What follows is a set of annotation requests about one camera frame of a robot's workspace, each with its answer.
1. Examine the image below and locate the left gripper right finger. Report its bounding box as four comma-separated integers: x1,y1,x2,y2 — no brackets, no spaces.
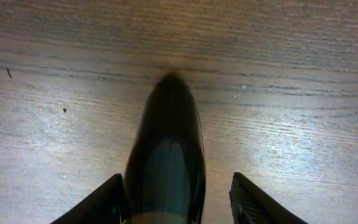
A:
229,172,306,224

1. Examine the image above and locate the dark bottle white cap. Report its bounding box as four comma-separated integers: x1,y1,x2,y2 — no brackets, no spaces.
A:
124,73,206,223

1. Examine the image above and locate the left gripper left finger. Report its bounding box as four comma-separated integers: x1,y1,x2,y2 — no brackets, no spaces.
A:
52,174,129,224

